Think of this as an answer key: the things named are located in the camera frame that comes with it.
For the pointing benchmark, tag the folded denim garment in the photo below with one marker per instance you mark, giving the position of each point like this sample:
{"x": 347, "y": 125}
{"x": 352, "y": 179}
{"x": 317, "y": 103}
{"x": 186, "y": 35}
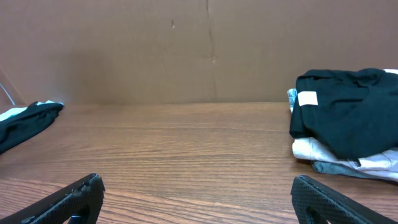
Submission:
{"x": 378, "y": 166}

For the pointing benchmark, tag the black t-shirt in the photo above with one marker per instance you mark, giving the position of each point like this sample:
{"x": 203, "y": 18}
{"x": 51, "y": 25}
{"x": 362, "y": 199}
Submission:
{"x": 354, "y": 114}

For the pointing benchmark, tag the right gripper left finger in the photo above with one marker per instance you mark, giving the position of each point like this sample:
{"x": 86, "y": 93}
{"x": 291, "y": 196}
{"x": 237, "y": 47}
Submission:
{"x": 79, "y": 202}

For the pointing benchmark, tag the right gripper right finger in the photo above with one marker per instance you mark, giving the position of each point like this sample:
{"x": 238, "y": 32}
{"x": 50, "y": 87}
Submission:
{"x": 316, "y": 203}

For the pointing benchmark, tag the beige folded shorts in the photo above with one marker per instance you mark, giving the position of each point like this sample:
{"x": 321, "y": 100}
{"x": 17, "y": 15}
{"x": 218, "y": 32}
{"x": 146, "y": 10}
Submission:
{"x": 345, "y": 122}

